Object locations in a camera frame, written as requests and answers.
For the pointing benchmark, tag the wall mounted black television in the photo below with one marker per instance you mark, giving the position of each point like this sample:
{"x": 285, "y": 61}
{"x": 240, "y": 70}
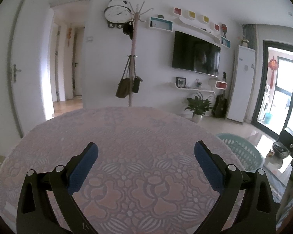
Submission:
{"x": 195, "y": 54}

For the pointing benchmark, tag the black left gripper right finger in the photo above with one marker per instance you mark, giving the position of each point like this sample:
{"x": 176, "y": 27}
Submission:
{"x": 257, "y": 213}

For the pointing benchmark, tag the black robot vacuum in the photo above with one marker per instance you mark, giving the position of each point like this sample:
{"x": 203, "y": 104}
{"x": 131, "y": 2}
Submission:
{"x": 280, "y": 151}

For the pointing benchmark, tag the green potted plant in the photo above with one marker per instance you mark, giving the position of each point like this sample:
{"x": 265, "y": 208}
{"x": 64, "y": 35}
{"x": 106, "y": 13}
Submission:
{"x": 199, "y": 106}

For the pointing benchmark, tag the black hanging small bag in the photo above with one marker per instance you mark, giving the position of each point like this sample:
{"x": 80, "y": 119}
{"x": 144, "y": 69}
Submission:
{"x": 136, "y": 80}

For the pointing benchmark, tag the black picture frame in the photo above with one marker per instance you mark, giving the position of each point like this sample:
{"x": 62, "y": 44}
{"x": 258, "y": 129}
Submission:
{"x": 180, "y": 82}

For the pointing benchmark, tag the sliding glass balcony door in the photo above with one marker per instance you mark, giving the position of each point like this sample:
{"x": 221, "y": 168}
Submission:
{"x": 274, "y": 107}

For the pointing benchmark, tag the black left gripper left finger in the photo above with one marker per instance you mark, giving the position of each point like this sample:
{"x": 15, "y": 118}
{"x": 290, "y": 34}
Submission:
{"x": 35, "y": 213}

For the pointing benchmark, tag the white door with handle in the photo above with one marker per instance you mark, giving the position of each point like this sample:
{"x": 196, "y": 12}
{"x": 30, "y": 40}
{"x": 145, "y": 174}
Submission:
{"x": 30, "y": 70}

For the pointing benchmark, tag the red white box shelf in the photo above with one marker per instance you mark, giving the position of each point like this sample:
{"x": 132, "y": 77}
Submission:
{"x": 221, "y": 85}

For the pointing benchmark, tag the panda wall clock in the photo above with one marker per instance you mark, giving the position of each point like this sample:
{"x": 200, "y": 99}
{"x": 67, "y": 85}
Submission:
{"x": 117, "y": 13}

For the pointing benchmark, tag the pink coat rack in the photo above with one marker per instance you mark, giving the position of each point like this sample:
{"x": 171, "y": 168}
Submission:
{"x": 136, "y": 13}

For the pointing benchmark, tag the black guitar bag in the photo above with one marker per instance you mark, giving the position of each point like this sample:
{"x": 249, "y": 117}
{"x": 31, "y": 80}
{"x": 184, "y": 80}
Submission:
{"x": 220, "y": 107}

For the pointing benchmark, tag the patterned floor rug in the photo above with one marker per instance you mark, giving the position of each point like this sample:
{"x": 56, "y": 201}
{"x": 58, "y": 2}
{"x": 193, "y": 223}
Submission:
{"x": 278, "y": 180}

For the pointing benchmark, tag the red chinese knot ornament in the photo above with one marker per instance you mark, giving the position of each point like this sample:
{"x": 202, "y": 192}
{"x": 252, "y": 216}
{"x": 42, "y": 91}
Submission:
{"x": 273, "y": 66}

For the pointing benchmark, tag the white wall shelf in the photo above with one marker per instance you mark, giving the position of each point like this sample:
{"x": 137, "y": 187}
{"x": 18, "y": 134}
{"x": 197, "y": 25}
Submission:
{"x": 173, "y": 85}

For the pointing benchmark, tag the white floor air conditioner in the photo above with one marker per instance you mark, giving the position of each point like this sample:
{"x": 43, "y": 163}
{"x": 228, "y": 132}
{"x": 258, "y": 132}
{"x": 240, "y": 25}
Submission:
{"x": 242, "y": 84}

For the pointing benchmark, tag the teal plastic laundry basket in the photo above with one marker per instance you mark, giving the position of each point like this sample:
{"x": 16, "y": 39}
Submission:
{"x": 247, "y": 154}

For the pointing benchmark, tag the teal white cube shelf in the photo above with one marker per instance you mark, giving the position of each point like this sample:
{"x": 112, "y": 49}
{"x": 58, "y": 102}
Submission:
{"x": 161, "y": 24}

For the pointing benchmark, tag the brown hanging tote bag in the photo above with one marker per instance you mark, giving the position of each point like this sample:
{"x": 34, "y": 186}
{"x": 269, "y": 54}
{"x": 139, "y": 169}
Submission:
{"x": 123, "y": 89}

